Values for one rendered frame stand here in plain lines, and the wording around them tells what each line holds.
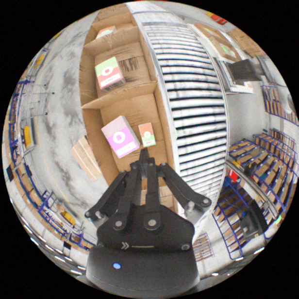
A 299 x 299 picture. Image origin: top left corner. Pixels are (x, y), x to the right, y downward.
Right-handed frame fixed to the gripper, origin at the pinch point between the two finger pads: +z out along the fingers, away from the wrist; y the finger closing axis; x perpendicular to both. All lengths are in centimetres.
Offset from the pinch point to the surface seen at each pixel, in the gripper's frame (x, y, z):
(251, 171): -34, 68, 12
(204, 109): 7, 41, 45
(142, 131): 1.6, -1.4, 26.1
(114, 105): 17.6, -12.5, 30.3
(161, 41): 69, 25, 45
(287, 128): -64, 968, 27
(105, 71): 35.1, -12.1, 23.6
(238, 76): 39, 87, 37
